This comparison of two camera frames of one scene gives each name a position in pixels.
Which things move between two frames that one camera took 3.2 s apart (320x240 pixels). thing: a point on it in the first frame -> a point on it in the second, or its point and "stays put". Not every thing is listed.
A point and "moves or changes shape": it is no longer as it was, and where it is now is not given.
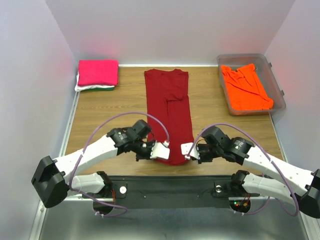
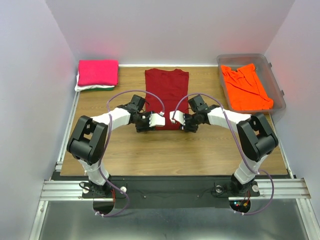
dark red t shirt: (167, 95) moves or changes shape
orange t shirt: (245, 89) stays put
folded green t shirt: (100, 89) stays put
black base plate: (158, 192) stays put
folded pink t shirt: (101, 72) stays put
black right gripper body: (207, 152) -> (191, 122)
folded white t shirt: (78, 88) stays put
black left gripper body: (143, 150) -> (142, 123)
